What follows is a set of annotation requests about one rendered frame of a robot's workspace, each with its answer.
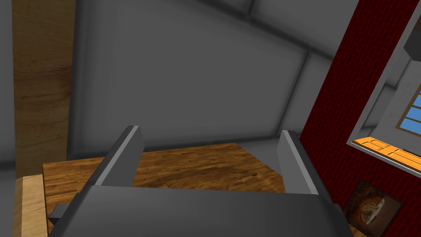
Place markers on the dark picture of bread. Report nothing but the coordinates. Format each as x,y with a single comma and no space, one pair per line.
370,207

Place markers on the brown wooden table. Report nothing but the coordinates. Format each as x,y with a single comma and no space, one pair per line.
204,168

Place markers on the orange panelled door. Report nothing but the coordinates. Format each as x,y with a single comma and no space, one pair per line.
391,151

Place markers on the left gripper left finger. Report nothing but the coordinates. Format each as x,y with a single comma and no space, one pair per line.
120,161

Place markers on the window with blue panes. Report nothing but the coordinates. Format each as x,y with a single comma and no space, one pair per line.
413,115

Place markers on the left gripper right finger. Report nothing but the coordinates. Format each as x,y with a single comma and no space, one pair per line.
297,168

